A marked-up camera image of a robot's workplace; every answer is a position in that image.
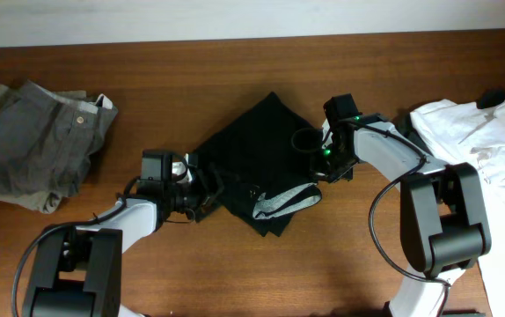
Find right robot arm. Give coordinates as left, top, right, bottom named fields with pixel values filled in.
left=312, top=94, right=492, bottom=317

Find white crumpled shirt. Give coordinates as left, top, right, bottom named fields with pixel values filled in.
left=410, top=97, right=505, bottom=316

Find grey folded shorts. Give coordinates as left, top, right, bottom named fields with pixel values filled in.
left=0, top=81, right=118, bottom=197

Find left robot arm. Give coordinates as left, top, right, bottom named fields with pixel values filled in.
left=11, top=150, right=224, bottom=317

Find dark green garment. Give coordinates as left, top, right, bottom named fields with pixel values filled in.
left=392, top=87, right=505, bottom=142

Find black shorts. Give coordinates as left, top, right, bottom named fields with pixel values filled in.
left=194, top=92, right=322, bottom=236

